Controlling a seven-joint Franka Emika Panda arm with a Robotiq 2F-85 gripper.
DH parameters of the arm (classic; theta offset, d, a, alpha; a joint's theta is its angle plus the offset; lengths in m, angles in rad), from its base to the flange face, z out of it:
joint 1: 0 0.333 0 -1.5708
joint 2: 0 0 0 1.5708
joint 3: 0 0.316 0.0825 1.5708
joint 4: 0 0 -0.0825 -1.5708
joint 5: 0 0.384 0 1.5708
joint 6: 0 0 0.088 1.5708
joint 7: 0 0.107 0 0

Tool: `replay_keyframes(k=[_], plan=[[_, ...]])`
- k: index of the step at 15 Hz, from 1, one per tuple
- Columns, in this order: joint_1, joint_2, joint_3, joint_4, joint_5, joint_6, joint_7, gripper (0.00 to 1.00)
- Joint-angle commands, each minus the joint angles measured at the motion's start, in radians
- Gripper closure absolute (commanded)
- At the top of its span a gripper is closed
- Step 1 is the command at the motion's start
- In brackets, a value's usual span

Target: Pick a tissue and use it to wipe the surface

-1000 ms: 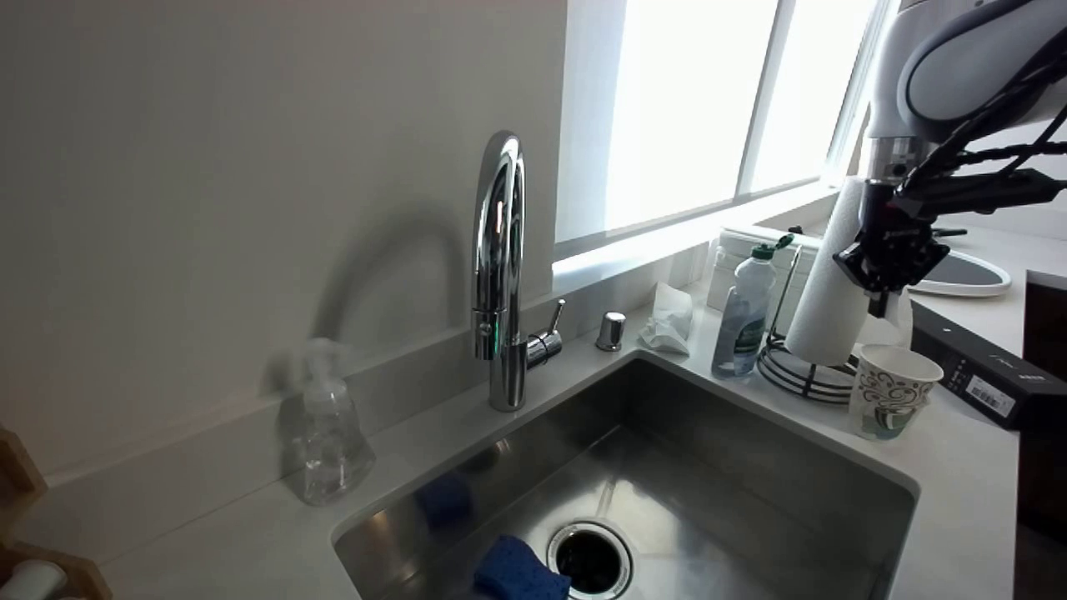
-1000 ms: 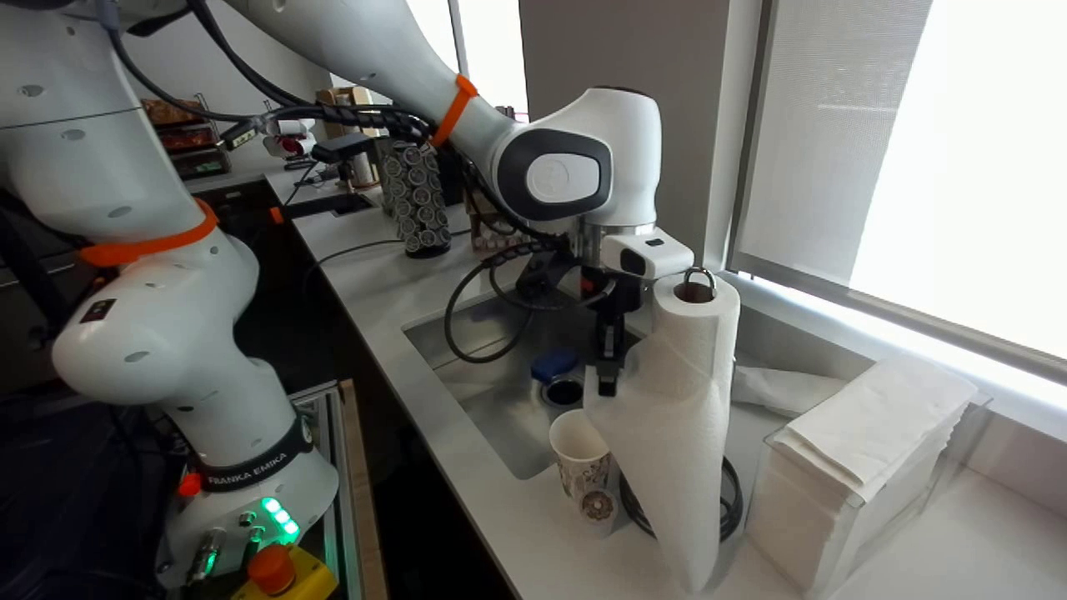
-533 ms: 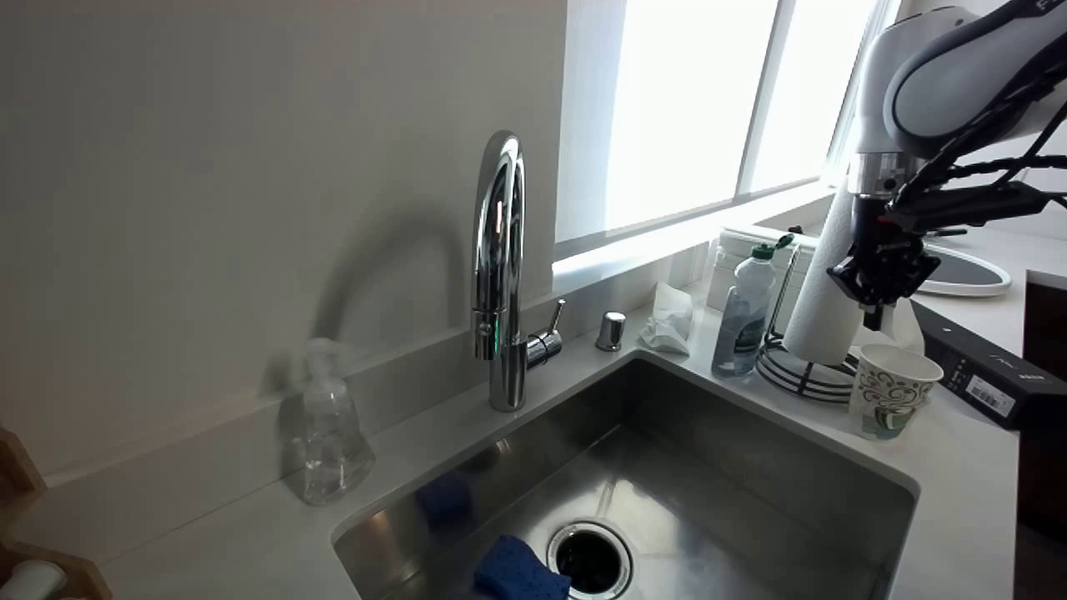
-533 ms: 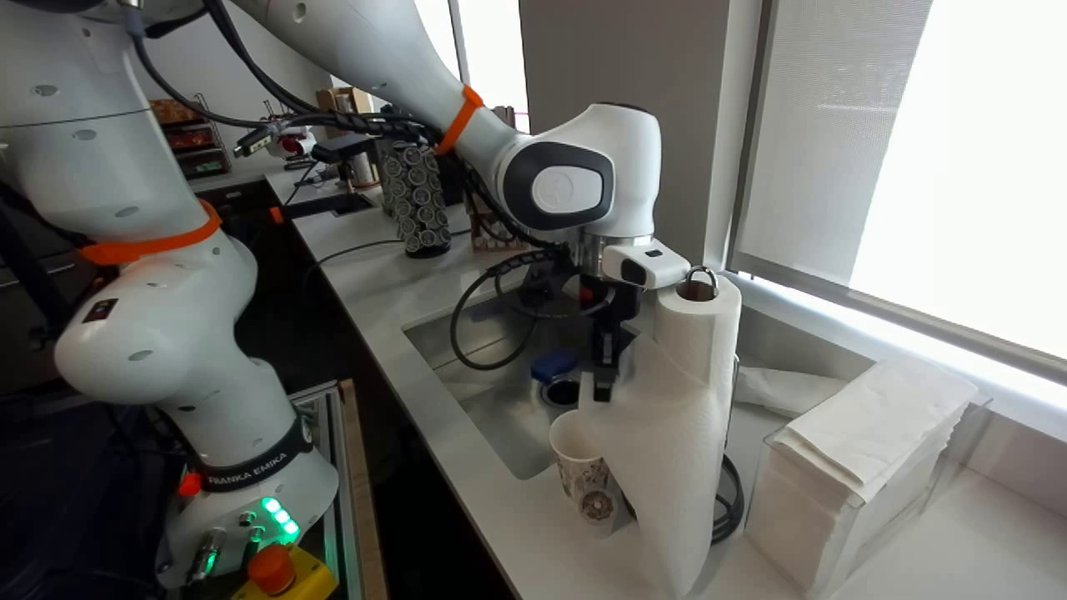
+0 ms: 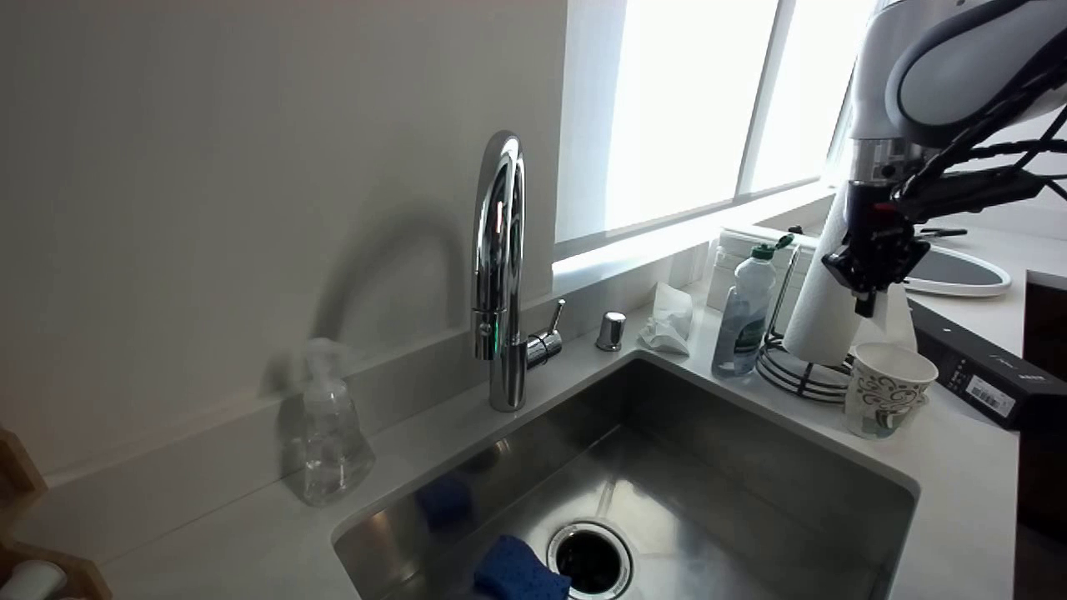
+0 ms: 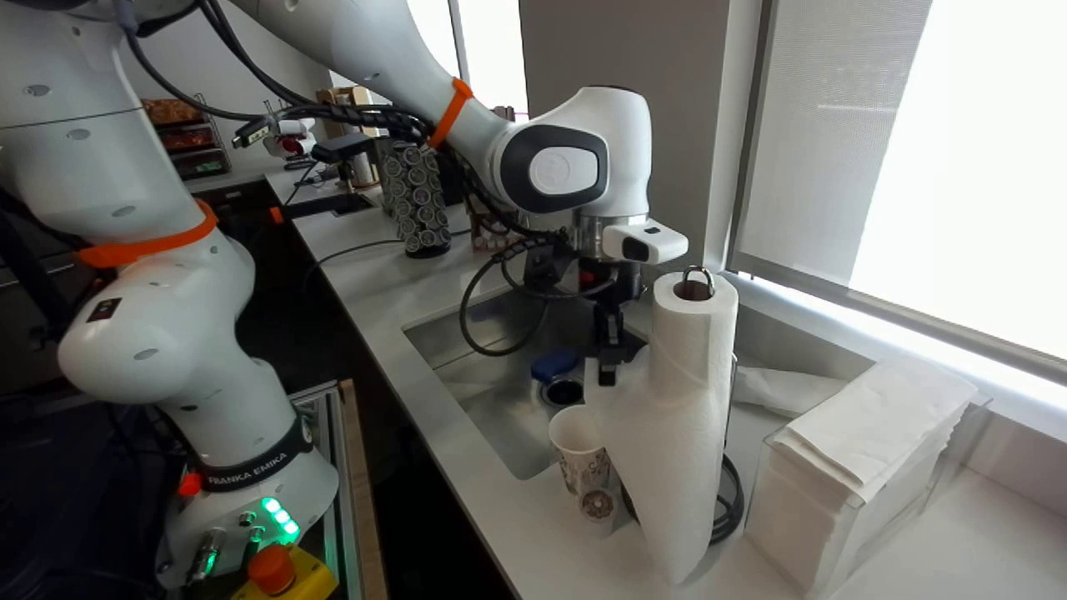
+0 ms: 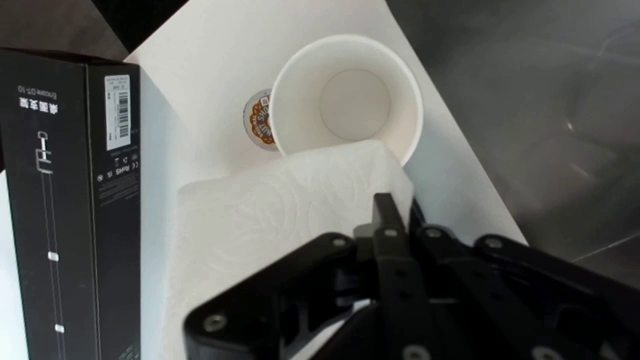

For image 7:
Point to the patterned white paper cup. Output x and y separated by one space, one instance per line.
347 101

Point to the stainless steel sink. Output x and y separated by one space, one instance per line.
547 132

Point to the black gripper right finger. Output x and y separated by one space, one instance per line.
520 300

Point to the round doughnut print disc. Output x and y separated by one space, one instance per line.
256 121

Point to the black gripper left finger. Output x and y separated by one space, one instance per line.
301 300

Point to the white paper towel roll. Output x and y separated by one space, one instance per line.
266 212

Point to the long black cardboard box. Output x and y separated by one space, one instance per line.
67 200

